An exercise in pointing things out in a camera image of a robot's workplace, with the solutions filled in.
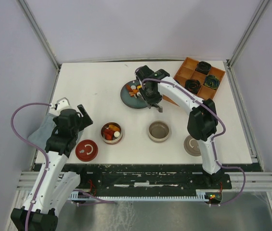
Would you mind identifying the blue ceramic food plate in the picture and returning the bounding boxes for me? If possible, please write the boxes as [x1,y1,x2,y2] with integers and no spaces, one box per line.
[120,80,147,109]

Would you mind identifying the metal tongs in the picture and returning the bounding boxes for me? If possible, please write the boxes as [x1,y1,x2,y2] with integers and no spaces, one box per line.
[136,92,163,113]

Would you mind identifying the fried chicken piece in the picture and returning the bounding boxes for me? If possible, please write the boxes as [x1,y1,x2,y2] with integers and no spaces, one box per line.
[108,124,121,132]

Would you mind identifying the red pepper piece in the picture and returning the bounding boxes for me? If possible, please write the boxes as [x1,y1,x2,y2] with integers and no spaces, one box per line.
[104,129,114,141]

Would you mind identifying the white rice ball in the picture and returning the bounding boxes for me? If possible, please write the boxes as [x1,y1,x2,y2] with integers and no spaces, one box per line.
[114,131,120,138]

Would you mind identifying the red steel lunch bowl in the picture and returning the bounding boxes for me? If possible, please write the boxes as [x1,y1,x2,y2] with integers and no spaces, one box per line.
[100,122,123,145]

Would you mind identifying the beige lunch box bowl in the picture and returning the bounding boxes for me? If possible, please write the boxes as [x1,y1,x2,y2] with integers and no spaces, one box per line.
[148,120,170,143]

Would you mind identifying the wooden compartment tray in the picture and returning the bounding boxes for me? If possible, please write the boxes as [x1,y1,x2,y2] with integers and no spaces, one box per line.
[174,57,225,100]

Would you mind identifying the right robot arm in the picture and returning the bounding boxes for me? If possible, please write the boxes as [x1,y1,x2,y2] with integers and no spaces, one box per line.
[135,65,220,188]

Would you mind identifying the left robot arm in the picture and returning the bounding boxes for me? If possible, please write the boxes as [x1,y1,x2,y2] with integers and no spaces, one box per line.
[11,99,93,231]

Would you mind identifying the red lunch box lid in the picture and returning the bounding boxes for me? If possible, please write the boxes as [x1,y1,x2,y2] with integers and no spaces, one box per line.
[75,140,98,162]

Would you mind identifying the beige lunch box lid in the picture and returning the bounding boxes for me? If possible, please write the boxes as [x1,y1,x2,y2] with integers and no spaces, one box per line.
[183,135,201,157]

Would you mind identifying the light blue cloth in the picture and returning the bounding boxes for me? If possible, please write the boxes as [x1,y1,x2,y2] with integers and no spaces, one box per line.
[27,113,85,152]

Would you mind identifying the orange black rolled napkin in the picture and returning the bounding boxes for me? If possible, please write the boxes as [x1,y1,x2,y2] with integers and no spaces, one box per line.
[184,79,201,95]

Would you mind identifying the dark rolled napkin top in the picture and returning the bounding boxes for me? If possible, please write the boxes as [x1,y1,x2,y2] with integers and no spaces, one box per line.
[195,61,211,75]

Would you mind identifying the green rolled napkin right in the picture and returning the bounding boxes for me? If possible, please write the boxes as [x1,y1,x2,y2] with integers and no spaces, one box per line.
[204,75,220,90]

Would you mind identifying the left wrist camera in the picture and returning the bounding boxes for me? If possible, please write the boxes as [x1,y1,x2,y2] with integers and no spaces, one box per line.
[49,97,72,116]

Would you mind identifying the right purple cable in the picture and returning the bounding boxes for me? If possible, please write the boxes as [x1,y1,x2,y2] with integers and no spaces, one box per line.
[134,67,247,207]

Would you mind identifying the purple cable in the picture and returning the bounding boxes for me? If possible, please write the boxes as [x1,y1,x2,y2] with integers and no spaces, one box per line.
[10,103,54,231]
[134,67,247,207]

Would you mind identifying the white cable duct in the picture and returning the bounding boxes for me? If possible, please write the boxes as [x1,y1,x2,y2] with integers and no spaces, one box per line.
[70,189,213,201]

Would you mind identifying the right aluminium frame post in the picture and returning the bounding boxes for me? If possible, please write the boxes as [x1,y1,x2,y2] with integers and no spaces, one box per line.
[227,0,271,69]

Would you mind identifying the aluminium frame post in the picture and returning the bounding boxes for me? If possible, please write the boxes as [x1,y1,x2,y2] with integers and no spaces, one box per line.
[227,0,271,69]
[16,0,61,70]

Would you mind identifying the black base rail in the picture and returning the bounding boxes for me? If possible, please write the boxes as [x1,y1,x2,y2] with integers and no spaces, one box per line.
[63,164,232,196]

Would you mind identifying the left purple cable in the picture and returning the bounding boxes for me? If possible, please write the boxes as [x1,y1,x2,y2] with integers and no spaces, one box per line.
[10,103,54,231]

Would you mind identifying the left aluminium frame post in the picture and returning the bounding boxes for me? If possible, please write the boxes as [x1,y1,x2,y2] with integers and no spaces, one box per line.
[16,0,61,70]

